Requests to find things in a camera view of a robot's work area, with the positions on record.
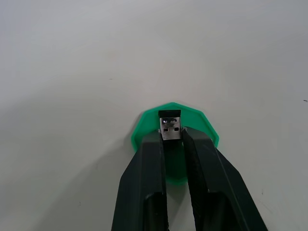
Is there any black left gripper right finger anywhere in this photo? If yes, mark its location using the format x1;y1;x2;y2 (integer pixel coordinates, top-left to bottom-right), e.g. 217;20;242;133
180;127;269;231

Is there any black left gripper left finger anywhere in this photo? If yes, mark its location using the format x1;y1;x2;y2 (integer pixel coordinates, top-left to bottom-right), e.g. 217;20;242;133
111;131;171;231

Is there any small silver black USB receiver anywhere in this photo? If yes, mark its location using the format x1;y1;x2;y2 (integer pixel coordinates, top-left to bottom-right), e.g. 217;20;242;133
158;109;182;141

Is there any green polygonal plastic holder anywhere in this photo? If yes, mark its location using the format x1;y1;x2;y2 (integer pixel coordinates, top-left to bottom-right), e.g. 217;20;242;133
130;102;220;186

